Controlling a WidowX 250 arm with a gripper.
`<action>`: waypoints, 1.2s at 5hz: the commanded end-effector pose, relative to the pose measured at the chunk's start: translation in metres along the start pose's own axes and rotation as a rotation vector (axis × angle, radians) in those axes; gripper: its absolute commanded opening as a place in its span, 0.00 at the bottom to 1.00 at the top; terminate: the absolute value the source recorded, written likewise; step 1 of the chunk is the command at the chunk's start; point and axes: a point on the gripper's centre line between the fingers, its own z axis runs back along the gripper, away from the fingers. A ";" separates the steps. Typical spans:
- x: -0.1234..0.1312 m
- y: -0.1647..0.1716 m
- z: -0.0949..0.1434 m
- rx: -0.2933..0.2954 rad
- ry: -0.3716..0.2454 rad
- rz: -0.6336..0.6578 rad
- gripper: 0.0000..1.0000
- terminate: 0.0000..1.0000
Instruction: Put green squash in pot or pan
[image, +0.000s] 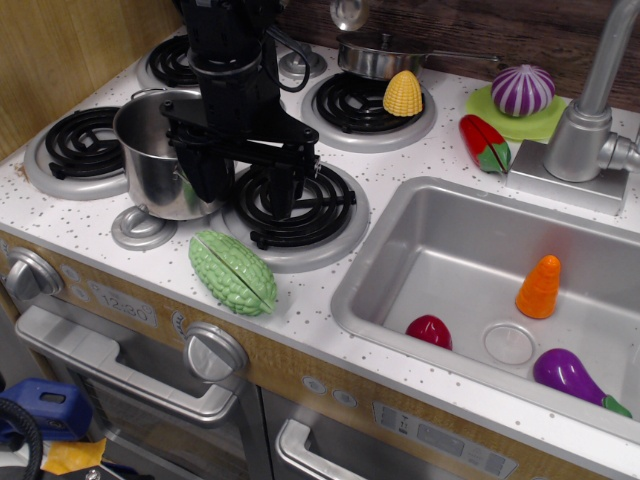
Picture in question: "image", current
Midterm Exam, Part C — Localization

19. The stove burner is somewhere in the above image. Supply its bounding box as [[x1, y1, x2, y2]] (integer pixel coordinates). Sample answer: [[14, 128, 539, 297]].
[[23, 106, 127, 201], [301, 73, 437, 154], [135, 35, 199, 89], [210, 163, 369, 274]]

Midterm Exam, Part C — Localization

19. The silver dishwasher door handle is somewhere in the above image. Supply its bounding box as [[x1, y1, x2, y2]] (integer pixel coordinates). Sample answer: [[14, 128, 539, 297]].
[[275, 419, 365, 480]]

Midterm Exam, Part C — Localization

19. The silver oven knob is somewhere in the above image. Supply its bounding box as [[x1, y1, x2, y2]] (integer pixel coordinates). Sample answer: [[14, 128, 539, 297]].
[[183, 322, 248, 383], [5, 247, 64, 301]]

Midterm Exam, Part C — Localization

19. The silver toy faucet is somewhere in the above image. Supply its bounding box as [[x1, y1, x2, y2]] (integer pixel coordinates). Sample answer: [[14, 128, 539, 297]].
[[506, 1, 639, 215]]

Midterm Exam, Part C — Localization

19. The yellow cloth scrap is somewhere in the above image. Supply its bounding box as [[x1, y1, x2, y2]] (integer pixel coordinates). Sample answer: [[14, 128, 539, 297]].
[[41, 438, 107, 475]]

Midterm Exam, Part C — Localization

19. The front right stove burner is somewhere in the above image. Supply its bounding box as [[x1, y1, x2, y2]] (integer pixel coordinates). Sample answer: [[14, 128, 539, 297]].
[[210, 163, 369, 274]]

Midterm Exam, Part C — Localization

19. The red toy tomato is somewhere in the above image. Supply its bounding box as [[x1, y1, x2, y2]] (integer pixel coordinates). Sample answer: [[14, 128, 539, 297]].
[[405, 315, 453, 351]]

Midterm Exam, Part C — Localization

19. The left silver oven knob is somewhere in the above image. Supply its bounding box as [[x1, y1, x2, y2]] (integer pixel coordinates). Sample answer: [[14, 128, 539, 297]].
[[5, 247, 64, 301]]

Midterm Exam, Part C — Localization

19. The green toy squash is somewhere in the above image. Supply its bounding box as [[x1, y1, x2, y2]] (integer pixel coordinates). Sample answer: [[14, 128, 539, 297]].
[[188, 230, 278, 316]]

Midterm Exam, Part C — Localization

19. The orange toy carrot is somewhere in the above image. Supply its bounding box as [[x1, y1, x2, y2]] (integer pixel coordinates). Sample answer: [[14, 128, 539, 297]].
[[515, 255, 561, 320]]

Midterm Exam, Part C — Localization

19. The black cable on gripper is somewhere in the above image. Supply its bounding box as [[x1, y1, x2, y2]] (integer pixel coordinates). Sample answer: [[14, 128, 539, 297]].
[[261, 24, 312, 94]]

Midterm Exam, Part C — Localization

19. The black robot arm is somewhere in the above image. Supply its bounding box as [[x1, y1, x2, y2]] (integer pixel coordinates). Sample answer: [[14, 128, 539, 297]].
[[160, 1, 319, 220]]

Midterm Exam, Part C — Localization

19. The black hose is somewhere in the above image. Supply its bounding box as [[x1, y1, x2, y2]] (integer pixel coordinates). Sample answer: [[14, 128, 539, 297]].
[[0, 397, 45, 480]]

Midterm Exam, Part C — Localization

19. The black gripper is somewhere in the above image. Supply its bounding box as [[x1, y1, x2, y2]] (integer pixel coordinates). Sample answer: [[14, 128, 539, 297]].
[[160, 49, 319, 220]]

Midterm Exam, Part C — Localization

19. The right silver oven knob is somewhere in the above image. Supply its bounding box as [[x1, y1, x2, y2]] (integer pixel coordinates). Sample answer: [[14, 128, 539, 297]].
[[183, 322, 248, 383]]

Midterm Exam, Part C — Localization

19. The silver oven door handle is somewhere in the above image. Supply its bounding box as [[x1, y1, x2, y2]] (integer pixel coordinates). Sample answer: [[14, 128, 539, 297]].
[[16, 306, 238, 428]]

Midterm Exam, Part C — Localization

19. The yellow toy corn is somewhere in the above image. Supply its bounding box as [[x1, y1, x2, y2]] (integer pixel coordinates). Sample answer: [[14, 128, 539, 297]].
[[383, 70, 424, 117]]

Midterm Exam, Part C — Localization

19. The purple toy eggplant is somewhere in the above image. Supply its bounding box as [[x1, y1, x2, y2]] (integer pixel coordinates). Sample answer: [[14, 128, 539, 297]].
[[533, 348, 632, 418]]

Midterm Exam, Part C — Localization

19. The hanging silver spoon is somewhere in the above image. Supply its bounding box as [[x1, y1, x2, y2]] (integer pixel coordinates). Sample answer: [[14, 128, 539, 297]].
[[329, 0, 370, 32]]

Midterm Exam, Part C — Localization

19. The silver sink basin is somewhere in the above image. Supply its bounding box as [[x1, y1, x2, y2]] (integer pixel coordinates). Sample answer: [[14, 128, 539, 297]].
[[331, 177, 639, 442]]

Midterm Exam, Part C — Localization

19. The back right stove burner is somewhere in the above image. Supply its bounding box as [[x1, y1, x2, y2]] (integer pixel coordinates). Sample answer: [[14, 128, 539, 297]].
[[301, 73, 437, 154]]

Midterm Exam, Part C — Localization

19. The front left stove burner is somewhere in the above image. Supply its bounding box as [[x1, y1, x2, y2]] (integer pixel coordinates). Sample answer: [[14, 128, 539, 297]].
[[23, 106, 127, 201]]

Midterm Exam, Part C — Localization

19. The light green plate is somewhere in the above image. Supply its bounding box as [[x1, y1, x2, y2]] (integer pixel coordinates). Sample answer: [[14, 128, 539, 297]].
[[466, 86, 567, 142]]

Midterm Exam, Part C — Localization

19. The back left stove burner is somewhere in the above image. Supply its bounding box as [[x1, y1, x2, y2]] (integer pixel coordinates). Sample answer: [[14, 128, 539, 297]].
[[135, 35, 199, 89]]

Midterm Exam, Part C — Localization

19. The red toy pepper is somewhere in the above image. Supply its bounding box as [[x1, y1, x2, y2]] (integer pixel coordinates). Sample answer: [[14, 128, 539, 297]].
[[459, 114, 512, 174]]

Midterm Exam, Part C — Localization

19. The tall steel pot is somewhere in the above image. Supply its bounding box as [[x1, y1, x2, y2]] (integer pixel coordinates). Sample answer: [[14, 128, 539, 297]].
[[113, 89, 224, 220]]

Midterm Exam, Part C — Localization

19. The blue plastic device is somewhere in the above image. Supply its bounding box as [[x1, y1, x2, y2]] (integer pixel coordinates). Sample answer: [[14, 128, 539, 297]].
[[1, 378, 93, 441]]

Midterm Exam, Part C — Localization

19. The purple striped toy onion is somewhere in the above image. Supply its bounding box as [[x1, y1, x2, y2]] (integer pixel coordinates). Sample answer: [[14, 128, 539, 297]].
[[491, 64, 556, 117]]

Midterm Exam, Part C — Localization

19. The steel frying pan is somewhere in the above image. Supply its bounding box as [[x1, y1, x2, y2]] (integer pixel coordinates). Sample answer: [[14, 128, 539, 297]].
[[337, 32, 500, 81]]

